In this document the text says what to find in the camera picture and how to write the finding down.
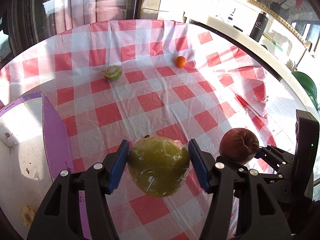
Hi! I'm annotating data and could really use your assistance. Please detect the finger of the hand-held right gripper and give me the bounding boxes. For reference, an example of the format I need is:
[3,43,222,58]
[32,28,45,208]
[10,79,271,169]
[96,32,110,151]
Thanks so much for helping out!
[254,145,295,174]
[234,164,284,184]

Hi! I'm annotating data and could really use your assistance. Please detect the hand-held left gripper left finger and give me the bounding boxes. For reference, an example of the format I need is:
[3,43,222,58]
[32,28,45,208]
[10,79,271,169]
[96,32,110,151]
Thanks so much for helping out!
[26,140,133,240]

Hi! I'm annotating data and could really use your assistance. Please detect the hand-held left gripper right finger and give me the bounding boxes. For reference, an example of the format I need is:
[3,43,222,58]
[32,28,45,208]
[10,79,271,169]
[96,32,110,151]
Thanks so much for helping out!
[188,139,293,240]

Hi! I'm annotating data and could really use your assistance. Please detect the green fruit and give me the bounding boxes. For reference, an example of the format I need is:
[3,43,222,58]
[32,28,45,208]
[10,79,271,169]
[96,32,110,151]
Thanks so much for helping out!
[127,137,191,198]

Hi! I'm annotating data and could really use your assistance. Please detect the dark red apple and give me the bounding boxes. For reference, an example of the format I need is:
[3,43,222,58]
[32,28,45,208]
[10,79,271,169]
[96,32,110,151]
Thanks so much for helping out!
[219,127,260,165]

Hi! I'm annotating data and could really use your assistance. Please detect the purple cardboard box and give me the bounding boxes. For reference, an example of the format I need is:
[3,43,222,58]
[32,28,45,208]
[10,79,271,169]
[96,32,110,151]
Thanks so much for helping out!
[0,92,90,240]

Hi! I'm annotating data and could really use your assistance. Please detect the green bin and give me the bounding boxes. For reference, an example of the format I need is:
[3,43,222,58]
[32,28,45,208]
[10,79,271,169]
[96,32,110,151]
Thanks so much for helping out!
[291,71,319,110]

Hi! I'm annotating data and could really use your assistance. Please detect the red white checked tablecloth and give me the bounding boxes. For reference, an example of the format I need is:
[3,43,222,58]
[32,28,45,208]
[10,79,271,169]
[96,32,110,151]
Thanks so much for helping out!
[0,19,278,240]

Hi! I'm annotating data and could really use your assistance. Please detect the half green guava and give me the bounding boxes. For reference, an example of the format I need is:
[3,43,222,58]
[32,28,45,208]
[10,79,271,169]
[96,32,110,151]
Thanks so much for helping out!
[102,65,123,82]

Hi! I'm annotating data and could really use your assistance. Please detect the black bottle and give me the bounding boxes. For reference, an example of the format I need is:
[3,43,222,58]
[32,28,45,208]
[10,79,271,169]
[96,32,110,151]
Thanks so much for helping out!
[249,11,269,42]

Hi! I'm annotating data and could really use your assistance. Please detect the gold framed mirror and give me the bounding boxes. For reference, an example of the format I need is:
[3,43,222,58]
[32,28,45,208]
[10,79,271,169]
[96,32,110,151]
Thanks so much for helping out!
[248,0,320,43]

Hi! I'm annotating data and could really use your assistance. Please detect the small white bottle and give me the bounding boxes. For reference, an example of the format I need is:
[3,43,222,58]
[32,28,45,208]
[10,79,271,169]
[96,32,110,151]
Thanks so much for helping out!
[226,8,238,22]

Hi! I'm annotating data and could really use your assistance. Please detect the pink curtain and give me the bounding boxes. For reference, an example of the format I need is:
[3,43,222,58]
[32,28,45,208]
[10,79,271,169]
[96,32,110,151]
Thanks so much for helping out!
[41,0,140,34]

